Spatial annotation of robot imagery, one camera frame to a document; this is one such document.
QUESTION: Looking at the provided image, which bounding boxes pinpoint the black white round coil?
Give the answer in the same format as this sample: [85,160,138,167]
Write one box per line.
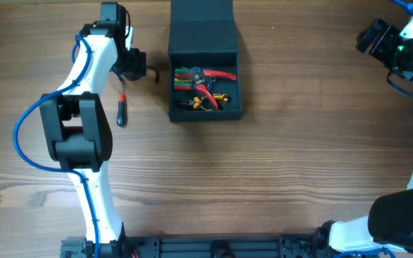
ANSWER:
[146,65,161,83]

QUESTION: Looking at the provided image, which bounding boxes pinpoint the clear case coloured screwdrivers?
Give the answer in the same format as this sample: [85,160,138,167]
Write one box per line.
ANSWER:
[174,67,213,90]

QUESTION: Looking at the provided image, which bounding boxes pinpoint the red handled snips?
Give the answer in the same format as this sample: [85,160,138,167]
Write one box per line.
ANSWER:
[192,69,237,111]

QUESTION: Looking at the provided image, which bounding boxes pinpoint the orange black pliers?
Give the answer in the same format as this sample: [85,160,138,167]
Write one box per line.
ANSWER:
[176,93,232,112]

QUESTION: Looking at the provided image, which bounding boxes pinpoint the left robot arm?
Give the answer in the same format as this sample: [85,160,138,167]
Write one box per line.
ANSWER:
[40,2,147,257]

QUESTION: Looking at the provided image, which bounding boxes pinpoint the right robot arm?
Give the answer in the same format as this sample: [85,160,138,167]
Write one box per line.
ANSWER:
[313,1,413,257]

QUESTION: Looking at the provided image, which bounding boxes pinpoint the black red screwdriver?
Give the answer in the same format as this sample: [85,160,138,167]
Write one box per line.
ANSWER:
[116,80,128,127]

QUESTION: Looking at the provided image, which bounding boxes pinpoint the dark green open box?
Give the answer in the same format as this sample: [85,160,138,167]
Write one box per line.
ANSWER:
[168,0,242,123]

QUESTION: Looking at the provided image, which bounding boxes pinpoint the left blue cable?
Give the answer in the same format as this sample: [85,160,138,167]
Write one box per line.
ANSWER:
[12,34,100,258]

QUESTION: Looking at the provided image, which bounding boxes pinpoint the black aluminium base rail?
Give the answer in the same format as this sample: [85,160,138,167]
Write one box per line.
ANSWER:
[60,234,379,258]

